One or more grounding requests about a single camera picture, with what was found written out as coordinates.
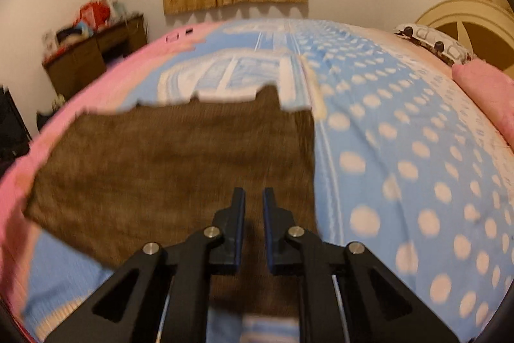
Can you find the cream wooden headboard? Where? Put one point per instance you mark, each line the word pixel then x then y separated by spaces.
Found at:
pixel 466 18

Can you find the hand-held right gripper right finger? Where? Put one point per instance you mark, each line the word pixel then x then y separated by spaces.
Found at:
pixel 270 234

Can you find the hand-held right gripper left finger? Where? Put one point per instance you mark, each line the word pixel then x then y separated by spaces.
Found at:
pixel 237 230

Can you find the red gift bag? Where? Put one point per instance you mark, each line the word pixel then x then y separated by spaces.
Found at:
pixel 95 12

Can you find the white printed box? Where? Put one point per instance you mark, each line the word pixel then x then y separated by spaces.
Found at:
pixel 49 43

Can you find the brown wooden desk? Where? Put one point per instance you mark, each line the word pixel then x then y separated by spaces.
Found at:
pixel 90 55

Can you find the black folding rack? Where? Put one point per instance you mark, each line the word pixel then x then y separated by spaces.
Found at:
pixel 12 124

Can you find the black white patterned pillow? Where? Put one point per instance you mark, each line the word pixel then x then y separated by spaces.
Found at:
pixel 435 41

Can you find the bed with polka-dot sheet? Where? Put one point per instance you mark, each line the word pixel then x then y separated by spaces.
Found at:
pixel 381 174

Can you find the brown sun-print shirt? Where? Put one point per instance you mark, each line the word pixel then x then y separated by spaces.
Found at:
pixel 184 174

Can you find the pink pillow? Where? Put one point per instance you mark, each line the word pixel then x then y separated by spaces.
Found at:
pixel 488 84

